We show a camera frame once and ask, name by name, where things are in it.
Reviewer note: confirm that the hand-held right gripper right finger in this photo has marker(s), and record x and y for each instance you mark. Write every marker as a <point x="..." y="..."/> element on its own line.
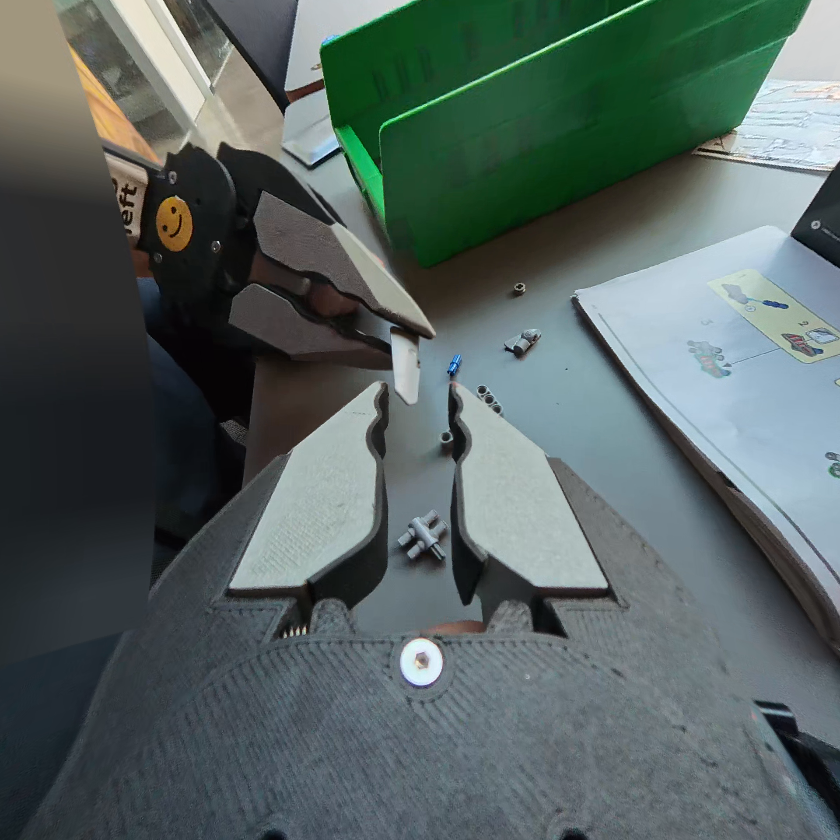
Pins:
<point x="518" y="518"/>

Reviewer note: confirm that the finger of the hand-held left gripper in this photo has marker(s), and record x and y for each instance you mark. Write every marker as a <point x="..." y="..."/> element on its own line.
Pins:
<point x="321" y="246"/>
<point x="282" y="328"/>

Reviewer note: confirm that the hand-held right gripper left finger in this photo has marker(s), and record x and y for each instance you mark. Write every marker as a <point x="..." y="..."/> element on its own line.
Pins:
<point x="315" y="518"/>

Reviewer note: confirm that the green plastic bin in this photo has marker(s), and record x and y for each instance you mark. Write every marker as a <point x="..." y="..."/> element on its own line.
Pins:
<point x="558" y="151"/>

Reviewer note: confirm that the grey lego cross connector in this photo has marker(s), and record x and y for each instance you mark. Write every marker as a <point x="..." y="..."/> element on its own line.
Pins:
<point x="420" y="535"/>

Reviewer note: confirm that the small grey lego bush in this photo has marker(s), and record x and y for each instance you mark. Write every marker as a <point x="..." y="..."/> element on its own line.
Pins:
<point x="447" y="441"/>

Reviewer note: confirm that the grey lego beam with holes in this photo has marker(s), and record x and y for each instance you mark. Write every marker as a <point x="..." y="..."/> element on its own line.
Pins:
<point x="489" y="396"/>

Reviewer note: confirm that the blue lego pin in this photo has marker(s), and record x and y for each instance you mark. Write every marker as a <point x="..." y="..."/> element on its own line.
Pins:
<point x="453" y="365"/>

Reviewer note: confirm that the grey angled lego connector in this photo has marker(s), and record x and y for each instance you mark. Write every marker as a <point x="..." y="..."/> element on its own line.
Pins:
<point x="522" y="341"/>

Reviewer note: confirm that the lego instruction booklet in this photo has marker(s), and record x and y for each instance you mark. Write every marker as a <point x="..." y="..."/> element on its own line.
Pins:
<point x="722" y="394"/>

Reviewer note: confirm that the black lego set box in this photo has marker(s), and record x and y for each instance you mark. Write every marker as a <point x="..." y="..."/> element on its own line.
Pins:
<point x="823" y="229"/>

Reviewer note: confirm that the person's left hand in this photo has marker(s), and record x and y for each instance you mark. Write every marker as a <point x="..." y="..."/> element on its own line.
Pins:
<point x="331" y="303"/>

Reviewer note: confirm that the grey metal stand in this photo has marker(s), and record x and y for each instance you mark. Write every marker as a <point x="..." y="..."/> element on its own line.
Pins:
<point x="308" y="138"/>

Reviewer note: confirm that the printed instruction sheet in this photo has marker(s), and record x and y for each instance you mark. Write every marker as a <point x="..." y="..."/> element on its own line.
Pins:
<point x="787" y="124"/>

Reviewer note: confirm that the white window frame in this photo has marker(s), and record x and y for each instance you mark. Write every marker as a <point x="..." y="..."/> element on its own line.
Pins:
<point x="177" y="59"/>

